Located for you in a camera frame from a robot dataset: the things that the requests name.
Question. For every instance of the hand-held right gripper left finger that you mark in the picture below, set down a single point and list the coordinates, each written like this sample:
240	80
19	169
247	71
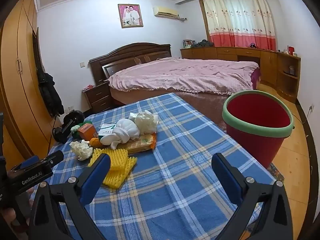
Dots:
96	177

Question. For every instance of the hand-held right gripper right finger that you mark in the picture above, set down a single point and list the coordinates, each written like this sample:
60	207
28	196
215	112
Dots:
228	180

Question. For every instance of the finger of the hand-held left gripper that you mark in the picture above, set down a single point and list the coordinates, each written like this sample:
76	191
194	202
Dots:
53	157
28	162

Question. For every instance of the yellow foam fruit net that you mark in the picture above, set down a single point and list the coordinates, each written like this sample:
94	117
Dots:
120	172

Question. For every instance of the white foam fruit net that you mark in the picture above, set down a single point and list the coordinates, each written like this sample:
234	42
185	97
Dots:
81	150

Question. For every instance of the small orange box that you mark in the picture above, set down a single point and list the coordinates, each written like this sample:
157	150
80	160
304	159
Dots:
87	131

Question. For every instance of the red bucket with green rim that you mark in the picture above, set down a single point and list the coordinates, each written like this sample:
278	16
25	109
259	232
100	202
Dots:
252	140

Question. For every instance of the white and green medicine box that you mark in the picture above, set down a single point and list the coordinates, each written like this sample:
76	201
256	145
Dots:
106	129

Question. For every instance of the white cloth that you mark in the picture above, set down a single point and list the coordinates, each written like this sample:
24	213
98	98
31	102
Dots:
122	132

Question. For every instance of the orange snack packet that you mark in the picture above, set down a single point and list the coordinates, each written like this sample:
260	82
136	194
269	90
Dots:
140	143

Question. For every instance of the white tissue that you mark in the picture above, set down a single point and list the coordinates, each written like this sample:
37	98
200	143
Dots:
133	116

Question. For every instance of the white tissue wrap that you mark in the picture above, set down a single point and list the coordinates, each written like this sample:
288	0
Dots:
146	121

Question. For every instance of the green clover-shaped container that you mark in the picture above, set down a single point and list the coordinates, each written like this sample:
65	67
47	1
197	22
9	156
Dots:
87	123

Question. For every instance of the blue plaid tablecloth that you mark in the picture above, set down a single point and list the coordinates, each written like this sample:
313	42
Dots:
175	167

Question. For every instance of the black jacket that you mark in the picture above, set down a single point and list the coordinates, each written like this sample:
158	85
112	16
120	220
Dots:
50	92

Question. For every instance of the wooden nightstand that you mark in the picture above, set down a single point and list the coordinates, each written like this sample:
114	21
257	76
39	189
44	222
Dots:
97	97

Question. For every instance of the red packet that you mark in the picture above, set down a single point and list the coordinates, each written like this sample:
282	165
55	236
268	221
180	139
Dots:
88	87

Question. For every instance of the wooden wardrobe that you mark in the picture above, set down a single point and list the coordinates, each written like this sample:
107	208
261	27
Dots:
22	67

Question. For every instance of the pink bedspread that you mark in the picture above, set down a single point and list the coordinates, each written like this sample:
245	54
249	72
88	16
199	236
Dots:
187	72

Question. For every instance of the small grey ornament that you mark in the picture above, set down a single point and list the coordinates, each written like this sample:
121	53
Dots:
292	70

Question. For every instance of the long wooden cabinet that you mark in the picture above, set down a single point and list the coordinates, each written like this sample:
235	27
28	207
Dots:
225	52

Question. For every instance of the wooden bed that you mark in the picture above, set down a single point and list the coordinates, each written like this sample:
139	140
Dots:
130	50

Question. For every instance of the small dark object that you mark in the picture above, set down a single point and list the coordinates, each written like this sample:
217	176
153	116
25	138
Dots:
253	46

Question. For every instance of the dark clothes pile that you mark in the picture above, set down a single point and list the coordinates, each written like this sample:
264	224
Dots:
203	43

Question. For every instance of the small red box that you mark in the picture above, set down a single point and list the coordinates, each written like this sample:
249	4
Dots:
290	50

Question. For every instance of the cream and red curtain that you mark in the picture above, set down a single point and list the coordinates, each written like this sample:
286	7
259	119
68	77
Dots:
237	17

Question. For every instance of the black suction mount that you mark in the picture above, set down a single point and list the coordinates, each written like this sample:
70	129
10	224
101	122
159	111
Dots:
72	117

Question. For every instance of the white wall switch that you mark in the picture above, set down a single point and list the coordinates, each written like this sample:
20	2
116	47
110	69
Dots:
82	64

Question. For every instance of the white wall socket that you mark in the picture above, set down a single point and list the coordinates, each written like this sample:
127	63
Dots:
311	107

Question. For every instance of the small picture frame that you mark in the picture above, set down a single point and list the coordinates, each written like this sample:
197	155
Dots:
188	43

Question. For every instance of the framed wall photo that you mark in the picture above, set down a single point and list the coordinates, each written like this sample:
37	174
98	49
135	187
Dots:
130	15

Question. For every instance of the wooden window frame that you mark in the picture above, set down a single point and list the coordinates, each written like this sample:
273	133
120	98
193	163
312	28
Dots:
203	17

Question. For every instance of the wall air conditioner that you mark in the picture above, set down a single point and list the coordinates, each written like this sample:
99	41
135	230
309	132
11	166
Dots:
166	12

